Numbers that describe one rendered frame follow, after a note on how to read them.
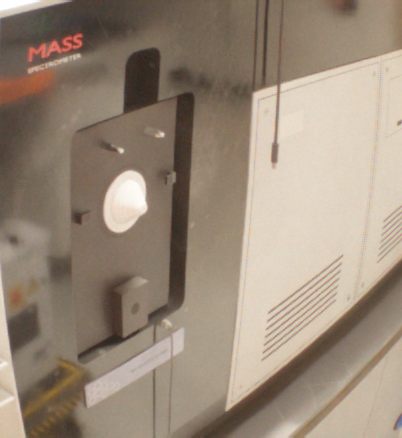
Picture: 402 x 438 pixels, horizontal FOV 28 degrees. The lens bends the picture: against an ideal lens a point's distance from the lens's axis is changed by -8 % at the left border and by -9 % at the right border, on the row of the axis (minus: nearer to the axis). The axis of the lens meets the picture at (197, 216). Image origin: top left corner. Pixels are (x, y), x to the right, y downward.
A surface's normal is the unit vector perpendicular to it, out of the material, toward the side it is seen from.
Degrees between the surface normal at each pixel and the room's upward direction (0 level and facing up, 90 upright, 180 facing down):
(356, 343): 0
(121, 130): 90
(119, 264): 90
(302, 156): 90
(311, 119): 90
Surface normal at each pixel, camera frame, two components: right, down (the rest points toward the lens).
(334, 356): 0.05, -0.91
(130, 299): 0.80, 0.29
